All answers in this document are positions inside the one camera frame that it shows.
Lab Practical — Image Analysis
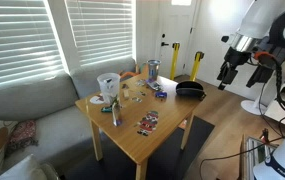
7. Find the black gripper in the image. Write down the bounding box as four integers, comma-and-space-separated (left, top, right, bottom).
217, 47, 250, 90

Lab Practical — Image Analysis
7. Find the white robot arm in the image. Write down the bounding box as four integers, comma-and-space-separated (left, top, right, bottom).
218, 0, 285, 180

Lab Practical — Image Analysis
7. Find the silver metal cup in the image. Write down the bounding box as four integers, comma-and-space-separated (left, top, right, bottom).
147, 60, 161, 80

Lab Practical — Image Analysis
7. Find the clear plastic cup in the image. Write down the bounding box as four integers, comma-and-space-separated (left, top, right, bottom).
97, 73, 120, 104

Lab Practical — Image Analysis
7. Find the green toy car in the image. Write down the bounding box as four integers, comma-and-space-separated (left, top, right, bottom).
101, 107, 112, 113

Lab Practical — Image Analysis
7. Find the black glasses case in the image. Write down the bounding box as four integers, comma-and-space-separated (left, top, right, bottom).
176, 81, 206, 101

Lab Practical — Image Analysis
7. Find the clear pouch with clips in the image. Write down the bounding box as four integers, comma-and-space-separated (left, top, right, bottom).
147, 80, 163, 91

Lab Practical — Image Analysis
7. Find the white door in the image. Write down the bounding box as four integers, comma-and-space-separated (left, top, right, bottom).
155, 0, 198, 78

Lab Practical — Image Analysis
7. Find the green character sticker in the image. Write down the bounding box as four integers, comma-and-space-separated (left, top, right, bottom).
136, 79, 146, 86

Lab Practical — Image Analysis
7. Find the wooden side table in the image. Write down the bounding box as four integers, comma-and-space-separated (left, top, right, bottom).
76, 75, 200, 180

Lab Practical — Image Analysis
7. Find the orange plush octopus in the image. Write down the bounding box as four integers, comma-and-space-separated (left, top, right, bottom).
118, 70, 139, 80

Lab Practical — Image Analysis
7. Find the small wooden block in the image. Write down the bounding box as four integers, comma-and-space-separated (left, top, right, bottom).
123, 90, 129, 99

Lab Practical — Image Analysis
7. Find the right window blind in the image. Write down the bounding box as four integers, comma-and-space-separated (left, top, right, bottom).
66, 0, 133, 66

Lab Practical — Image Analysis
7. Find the window blind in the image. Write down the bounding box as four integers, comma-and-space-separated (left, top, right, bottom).
0, 0, 64, 85
66, 0, 133, 66

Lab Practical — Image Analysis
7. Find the grey sofa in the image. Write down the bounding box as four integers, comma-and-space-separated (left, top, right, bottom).
0, 58, 135, 175

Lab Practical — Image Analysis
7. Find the left window blind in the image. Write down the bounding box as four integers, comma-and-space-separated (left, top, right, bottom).
0, 0, 64, 85

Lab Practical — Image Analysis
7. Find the red floral cushion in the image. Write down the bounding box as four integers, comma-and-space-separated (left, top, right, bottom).
6, 120, 38, 156

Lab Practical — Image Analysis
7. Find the white cushion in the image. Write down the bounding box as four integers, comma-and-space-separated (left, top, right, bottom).
0, 155, 47, 180

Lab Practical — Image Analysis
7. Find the right yellow stanchion post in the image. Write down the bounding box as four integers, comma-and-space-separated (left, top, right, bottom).
190, 51, 204, 81

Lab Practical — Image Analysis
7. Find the yellow stanchion post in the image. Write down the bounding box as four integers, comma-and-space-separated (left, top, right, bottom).
170, 42, 180, 80
190, 51, 204, 81

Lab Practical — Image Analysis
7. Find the left yellow stanchion post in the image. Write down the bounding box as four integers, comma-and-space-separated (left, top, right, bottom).
170, 42, 180, 80

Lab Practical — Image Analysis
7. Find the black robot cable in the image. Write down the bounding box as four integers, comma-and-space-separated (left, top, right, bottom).
199, 51, 285, 180

